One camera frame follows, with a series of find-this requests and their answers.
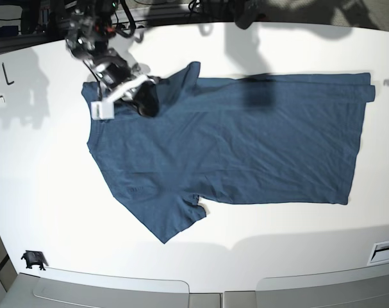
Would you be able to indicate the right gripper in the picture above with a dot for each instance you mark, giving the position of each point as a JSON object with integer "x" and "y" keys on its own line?
{"x": 118, "y": 81}

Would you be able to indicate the blue T-shirt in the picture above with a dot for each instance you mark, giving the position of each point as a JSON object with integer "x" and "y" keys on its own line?
{"x": 256, "y": 140}

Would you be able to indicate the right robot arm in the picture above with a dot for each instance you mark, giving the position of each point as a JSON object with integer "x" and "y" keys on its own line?
{"x": 88, "y": 33}

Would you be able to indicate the upper hex key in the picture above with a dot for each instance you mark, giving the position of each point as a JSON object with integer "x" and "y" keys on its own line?
{"x": 8, "y": 82}

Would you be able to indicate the black table clamp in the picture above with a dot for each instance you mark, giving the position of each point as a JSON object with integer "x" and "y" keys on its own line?
{"x": 34, "y": 258}

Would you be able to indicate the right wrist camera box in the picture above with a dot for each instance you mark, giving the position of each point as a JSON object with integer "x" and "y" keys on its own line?
{"x": 102, "y": 110}

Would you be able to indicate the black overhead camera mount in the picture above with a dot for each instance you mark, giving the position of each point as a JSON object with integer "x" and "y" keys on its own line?
{"x": 247, "y": 11}

